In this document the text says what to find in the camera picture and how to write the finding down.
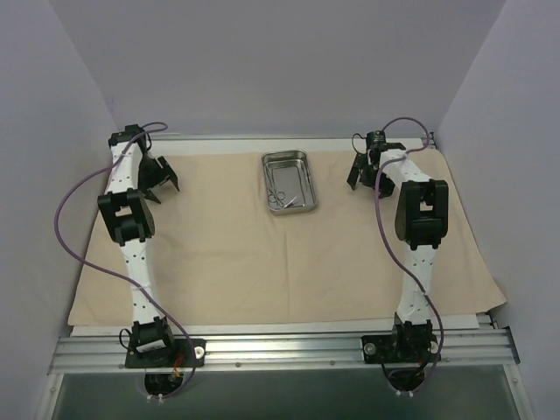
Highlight steel instrument tray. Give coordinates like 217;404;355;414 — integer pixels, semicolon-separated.
261;150;318;216

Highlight back aluminium rail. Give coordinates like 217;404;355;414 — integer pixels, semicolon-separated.
123;132;434;142

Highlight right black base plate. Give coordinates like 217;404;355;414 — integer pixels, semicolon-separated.
360;335;441;365

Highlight steel forceps with ring handles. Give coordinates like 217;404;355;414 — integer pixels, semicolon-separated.
267;176;304;210

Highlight purple cable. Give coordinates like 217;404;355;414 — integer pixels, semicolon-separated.
52;121;199;402
374;116;446;395

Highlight steel tweezers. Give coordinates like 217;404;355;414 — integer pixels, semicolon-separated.
283;196;298;209

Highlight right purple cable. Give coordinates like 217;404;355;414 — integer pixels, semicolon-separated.
374;116;446;395

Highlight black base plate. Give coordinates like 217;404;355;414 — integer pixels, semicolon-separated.
360;335;441;365
124;338;207;368

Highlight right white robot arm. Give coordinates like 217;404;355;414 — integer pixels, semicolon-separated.
346;130;449;361

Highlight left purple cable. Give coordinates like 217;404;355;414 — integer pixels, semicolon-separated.
52;121;199;402

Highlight beige cloth kit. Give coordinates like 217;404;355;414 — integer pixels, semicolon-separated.
68;149;506;326

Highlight front aluminium rail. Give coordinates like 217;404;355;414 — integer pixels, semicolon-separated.
48;328;517;374

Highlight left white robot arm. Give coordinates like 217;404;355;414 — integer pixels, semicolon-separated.
97;124;179;367

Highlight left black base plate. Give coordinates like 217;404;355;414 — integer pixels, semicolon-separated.
124;338;207;368

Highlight aluminium rail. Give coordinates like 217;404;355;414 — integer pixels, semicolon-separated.
48;328;517;374
123;132;434;142

